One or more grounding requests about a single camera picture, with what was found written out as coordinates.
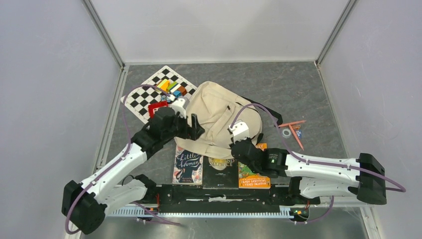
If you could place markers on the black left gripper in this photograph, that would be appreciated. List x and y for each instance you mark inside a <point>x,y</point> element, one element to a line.
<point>192,132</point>

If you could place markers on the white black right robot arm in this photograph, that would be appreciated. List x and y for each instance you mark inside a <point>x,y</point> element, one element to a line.
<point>312,177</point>

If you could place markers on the clear tape roll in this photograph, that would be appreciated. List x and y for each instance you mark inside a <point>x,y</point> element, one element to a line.
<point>286,133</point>

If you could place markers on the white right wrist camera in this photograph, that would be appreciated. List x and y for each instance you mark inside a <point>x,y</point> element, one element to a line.
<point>239,131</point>

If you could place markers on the green yellow block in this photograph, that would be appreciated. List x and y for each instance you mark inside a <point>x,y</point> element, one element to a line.
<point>159,84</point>

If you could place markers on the blue cube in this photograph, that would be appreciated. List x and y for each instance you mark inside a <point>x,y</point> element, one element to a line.
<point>177,93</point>

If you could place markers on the black white chessboard mat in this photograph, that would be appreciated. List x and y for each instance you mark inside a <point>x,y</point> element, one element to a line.
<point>138,100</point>

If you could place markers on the orange Treehouse book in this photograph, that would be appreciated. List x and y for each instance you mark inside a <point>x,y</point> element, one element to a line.
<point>249,180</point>

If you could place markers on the red plastic block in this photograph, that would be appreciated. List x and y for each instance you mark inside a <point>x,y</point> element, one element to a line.
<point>153,108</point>

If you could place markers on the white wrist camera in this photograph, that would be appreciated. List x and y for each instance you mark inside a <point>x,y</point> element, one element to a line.
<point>179,105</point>
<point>239,131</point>

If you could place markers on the orange block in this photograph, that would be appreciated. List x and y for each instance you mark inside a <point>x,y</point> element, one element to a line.
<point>166,86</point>

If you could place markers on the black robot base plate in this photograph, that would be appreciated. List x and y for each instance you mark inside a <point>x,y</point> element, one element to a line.
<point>195,199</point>

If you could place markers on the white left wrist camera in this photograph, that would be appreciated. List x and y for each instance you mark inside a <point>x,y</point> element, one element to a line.
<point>179,105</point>

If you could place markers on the black Moon and Sixpence book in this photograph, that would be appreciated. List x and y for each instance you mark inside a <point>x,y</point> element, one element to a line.
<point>220,173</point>

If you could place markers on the beige canvas backpack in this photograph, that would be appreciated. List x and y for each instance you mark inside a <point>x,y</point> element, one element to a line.
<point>216,108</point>

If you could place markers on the brown block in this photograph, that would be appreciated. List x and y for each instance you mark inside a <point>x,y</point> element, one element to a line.
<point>182,90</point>

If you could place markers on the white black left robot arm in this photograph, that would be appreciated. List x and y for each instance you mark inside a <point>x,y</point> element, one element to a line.
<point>87,203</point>

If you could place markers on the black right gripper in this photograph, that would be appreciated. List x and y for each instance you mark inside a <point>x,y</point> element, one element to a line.
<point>247,140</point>

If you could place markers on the Little Women book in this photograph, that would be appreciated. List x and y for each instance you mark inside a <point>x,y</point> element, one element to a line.
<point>188,168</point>

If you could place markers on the salmon pencil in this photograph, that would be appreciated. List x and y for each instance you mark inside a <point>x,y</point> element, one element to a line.
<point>292,123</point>
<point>294,132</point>

